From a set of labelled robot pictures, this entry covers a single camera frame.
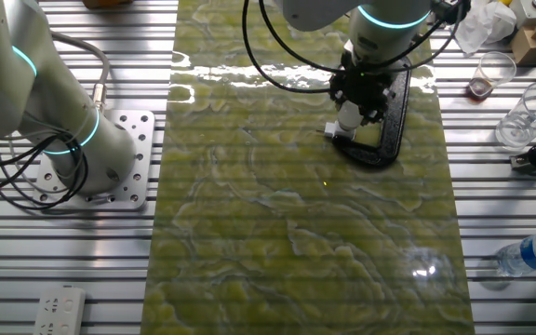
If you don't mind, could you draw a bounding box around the thin black base cable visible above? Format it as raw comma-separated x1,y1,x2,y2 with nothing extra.
0,132,88,211

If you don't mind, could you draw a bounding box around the small cardboard box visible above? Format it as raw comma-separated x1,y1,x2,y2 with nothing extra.
510,25,536,66

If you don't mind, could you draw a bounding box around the plastic cup with brown liquid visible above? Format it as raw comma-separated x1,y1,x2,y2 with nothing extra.
463,50,518,102

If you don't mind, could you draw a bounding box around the green marble pattern mat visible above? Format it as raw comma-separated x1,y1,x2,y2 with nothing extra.
140,0,476,335

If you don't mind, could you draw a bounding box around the white light bulb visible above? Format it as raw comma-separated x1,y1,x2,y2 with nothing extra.
337,100,365,131

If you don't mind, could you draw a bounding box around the white power strip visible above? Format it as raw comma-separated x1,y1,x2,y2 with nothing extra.
33,286,87,335

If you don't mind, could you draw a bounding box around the water bottle with blue cap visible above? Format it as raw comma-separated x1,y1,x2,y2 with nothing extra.
494,230,536,279

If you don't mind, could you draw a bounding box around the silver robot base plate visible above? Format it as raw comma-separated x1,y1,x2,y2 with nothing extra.
33,109,156,211

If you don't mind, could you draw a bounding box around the grey emergency stop box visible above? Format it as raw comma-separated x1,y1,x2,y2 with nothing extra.
509,0,536,29

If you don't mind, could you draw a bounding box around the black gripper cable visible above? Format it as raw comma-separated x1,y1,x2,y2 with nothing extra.
242,0,464,94

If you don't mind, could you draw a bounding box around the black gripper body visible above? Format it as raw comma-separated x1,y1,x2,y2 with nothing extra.
330,48,397,115

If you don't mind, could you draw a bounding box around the black C-clamp with steel screw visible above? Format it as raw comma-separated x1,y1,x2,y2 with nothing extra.
331,58,412,168

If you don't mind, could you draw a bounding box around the thick grey robot cable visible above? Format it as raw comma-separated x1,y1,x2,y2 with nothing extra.
48,30,111,113

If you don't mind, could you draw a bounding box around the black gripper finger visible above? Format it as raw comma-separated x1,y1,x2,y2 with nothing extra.
328,74,351,107
360,98,393,126

